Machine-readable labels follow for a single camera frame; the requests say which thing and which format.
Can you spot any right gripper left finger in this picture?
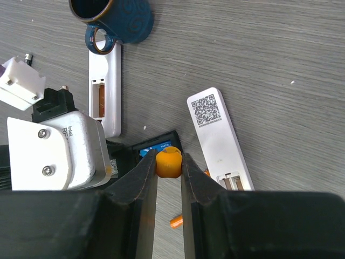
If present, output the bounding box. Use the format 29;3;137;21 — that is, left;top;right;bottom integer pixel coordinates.
1;150;157;258

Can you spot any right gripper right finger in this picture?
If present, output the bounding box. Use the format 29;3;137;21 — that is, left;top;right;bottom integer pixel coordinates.
181;153;344;258

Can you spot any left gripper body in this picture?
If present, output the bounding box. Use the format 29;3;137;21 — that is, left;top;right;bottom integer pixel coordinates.
0;87;125;191

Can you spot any black battery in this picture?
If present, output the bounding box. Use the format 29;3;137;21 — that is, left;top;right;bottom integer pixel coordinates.
24;53;33;66

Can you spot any slim white remote control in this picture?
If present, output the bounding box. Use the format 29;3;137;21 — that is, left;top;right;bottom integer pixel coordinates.
187;87;254;191

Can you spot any black remote control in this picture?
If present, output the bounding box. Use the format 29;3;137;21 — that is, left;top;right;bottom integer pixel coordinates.
106;130;183;183

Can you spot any yellow handled screwdriver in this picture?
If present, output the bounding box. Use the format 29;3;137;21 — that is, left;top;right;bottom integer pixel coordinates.
156;146;183;179

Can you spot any blue battery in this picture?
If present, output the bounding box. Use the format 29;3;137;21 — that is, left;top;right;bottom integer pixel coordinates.
139;141;172;157

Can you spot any dark blue round cup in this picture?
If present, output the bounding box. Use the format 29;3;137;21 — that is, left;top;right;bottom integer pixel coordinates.
69;0;154;55

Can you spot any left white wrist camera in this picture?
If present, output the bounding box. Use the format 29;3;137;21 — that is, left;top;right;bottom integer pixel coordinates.
7;111;112;190

